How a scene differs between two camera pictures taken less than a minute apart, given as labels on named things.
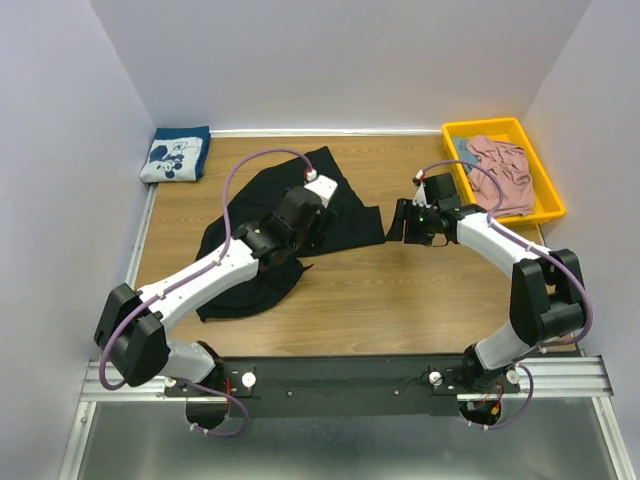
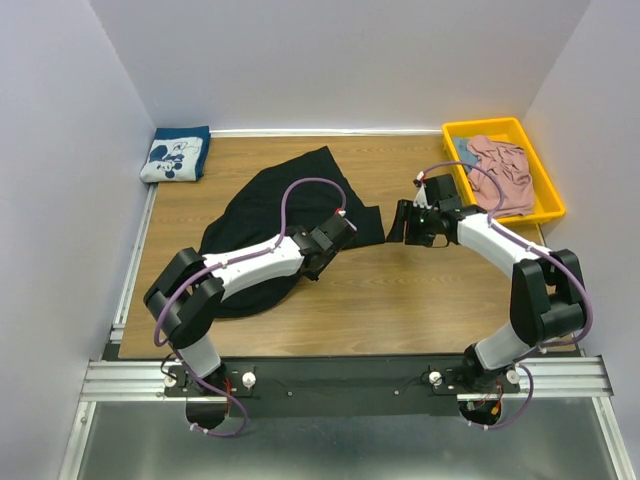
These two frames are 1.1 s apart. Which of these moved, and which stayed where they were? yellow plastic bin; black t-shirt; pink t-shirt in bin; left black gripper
Moved: left black gripper
Stayed: pink t-shirt in bin; yellow plastic bin; black t-shirt
